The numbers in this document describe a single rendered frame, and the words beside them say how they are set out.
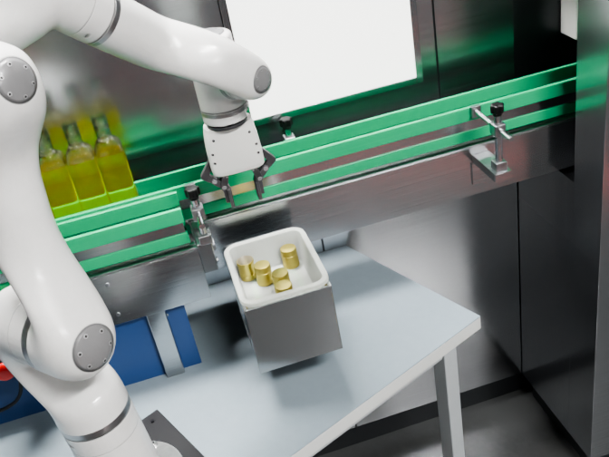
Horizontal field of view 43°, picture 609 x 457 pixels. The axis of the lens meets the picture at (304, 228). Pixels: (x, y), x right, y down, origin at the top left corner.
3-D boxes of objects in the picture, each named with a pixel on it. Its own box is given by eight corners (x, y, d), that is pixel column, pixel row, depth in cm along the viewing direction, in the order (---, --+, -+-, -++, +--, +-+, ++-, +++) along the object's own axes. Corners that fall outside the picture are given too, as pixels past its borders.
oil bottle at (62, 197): (93, 231, 166) (61, 142, 155) (94, 244, 161) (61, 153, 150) (68, 238, 165) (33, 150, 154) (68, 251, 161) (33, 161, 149)
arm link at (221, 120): (244, 90, 142) (247, 105, 144) (198, 102, 141) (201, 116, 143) (252, 106, 135) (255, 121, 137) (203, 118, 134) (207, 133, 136)
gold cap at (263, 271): (275, 284, 158) (271, 267, 155) (258, 288, 157) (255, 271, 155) (272, 275, 161) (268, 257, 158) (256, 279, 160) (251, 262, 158)
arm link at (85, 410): (90, 452, 118) (24, 335, 106) (23, 415, 130) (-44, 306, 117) (145, 398, 126) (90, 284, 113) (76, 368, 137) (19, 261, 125)
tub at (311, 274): (307, 257, 167) (301, 223, 162) (338, 316, 148) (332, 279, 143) (230, 280, 164) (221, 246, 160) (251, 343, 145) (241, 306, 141)
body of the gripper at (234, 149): (249, 101, 143) (261, 154, 149) (196, 114, 142) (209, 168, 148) (256, 115, 137) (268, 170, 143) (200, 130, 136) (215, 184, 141)
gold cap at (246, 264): (252, 264, 157) (256, 281, 160) (254, 254, 160) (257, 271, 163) (235, 266, 158) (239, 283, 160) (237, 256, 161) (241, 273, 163)
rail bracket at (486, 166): (488, 175, 178) (483, 84, 166) (524, 208, 163) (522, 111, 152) (468, 180, 177) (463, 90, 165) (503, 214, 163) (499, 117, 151)
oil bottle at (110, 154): (146, 217, 168) (118, 129, 156) (149, 229, 163) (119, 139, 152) (120, 224, 167) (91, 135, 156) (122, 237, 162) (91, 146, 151)
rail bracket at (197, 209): (205, 215, 163) (190, 162, 157) (217, 254, 149) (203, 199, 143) (191, 218, 163) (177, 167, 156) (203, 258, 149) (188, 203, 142)
